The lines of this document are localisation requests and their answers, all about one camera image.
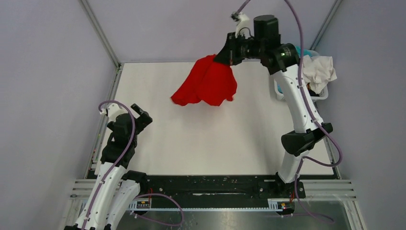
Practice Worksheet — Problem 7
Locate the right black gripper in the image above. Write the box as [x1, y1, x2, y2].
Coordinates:
[214, 31, 265, 65]

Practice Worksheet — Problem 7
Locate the red t shirt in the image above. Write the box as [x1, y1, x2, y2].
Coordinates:
[170, 54, 237, 106]

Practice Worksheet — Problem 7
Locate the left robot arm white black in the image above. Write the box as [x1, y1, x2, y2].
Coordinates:
[64, 100, 153, 230]

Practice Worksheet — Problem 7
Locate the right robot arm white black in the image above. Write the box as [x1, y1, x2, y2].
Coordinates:
[214, 13, 333, 197]

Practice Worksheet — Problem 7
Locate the white plastic laundry basket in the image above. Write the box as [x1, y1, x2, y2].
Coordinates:
[274, 49, 328, 102]

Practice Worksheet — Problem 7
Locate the teal t shirt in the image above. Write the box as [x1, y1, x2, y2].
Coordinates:
[275, 46, 313, 92]

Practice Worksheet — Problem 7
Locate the white t shirt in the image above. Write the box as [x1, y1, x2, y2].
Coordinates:
[302, 55, 337, 94]

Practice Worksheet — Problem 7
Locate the white slotted cable duct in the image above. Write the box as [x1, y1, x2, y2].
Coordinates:
[127, 199, 295, 212]

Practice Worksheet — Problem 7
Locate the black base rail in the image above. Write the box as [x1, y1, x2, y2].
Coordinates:
[133, 175, 306, 209]

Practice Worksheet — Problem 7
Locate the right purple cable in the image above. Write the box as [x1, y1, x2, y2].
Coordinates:
[231, 0, 344, 223]

